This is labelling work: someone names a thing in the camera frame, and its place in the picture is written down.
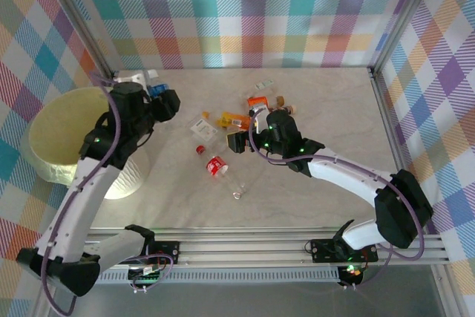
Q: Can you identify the aluminium frame post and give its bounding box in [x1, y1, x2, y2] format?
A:
[39, 0, 118, 79]
[369, 0, 445, 73]

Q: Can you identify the small orange box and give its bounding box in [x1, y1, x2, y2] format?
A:
[246, 95, 269, 109]

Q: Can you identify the small clear wrapper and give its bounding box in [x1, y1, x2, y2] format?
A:
[244, 77, 275, 98]

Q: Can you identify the clear bottle blue ring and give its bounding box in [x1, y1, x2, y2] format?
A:
[146, 68, 170, 96]

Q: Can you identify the small lit control board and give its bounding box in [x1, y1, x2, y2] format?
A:
[340, 264, 364, 281]

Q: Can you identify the aluminium side rail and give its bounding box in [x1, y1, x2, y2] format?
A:
[369, 66, 467, 317]

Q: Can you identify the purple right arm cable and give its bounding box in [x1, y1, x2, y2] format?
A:
[247, 107, 426, 292]

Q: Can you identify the white packet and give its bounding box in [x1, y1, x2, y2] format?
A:
[188, 116, 219, 144]

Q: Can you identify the grey slotted cable duct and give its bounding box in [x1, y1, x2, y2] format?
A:
[92, 270, 341, 285]

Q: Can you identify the green terminal control board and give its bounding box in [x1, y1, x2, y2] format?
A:
[128, 264, 166, 290]

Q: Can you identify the cream plastic bin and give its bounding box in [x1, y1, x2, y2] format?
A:
[22, 86, 151, 201]

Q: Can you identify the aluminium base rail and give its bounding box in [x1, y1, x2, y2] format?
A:
[85, 228, 450, 268]

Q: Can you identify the orange juice bottle yellow label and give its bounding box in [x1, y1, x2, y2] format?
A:
[202, 109, 252, 129]

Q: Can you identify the clear bottle red label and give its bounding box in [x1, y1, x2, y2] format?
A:
[195, 144, 246, 201]

